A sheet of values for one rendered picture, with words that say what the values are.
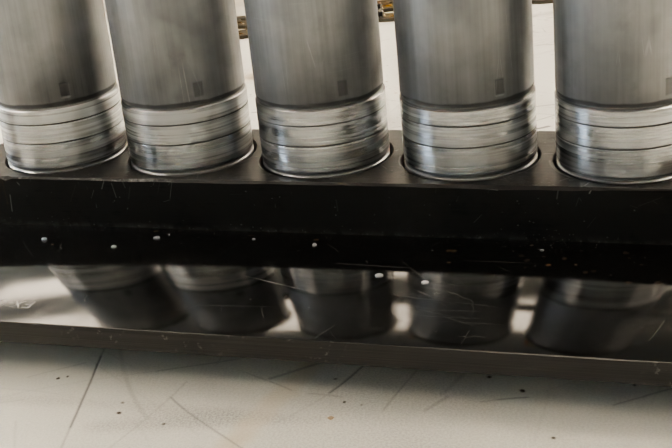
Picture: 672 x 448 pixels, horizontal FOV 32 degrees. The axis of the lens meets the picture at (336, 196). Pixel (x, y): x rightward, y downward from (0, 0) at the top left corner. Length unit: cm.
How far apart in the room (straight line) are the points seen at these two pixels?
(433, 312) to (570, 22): 5
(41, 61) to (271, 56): 5
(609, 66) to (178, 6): 8
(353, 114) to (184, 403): 6
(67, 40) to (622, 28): 10
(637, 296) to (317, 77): 7
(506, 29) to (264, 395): 7
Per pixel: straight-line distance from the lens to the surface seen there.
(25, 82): 23
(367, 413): 18
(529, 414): 18
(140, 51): 22
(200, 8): 21
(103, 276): 21
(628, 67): 19
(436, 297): 19
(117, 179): 23
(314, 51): 20
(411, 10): 20
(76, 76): 23
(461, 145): 20
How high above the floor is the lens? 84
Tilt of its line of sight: 21 degrees down
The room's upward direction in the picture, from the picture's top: 6 degrees counter-clockwise
